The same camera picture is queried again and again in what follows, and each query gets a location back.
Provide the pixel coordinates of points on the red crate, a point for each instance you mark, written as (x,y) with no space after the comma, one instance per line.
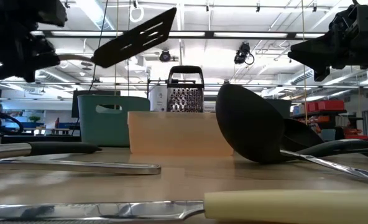
(355,136)

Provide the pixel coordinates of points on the red shelf bins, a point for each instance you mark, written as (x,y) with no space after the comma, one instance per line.
(327,105)

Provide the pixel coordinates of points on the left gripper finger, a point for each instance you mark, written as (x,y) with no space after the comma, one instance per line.
(38,53)
(47,66)

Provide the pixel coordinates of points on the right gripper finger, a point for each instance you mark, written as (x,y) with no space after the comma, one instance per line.
(319,65)
(317,48)

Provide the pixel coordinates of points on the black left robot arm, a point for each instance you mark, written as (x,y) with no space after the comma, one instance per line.
(0,73)

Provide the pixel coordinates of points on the round black camera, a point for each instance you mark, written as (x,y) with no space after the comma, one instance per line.
(164,56)

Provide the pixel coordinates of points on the orange translucent plastic bin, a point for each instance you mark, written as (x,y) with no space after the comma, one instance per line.
(177,133)

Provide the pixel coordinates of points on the small potted plant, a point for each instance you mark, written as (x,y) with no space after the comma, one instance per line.
(34,119)

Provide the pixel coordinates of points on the black aluminium frame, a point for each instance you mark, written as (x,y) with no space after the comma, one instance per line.
(31,139)

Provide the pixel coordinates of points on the green plastic bin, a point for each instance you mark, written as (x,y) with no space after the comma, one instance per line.
(115,130)

